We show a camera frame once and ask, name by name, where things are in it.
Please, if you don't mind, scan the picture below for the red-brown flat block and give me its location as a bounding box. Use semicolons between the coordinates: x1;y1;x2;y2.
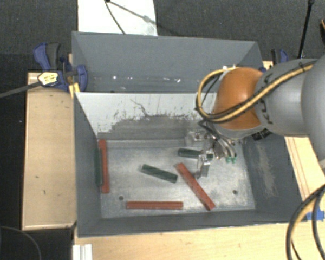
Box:
97;138;111;194
174;162;216;212
125;200;185;211

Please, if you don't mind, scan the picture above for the grey metal bin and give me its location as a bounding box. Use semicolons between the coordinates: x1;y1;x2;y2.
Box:
71;30;308;238

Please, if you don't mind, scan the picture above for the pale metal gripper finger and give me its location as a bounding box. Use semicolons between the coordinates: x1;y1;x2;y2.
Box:
184;131;207;146
196;155;211;178

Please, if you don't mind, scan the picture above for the black cylinder on white bracket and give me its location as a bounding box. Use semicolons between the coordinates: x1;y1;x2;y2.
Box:
251;128;272;142

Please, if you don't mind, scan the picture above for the pale wood board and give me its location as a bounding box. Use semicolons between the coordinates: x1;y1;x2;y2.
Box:
21;71;78;231

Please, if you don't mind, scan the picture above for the dark green flat block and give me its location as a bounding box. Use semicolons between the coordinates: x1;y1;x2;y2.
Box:
140;164;179;185
177;148;204;160
93;147;103;189

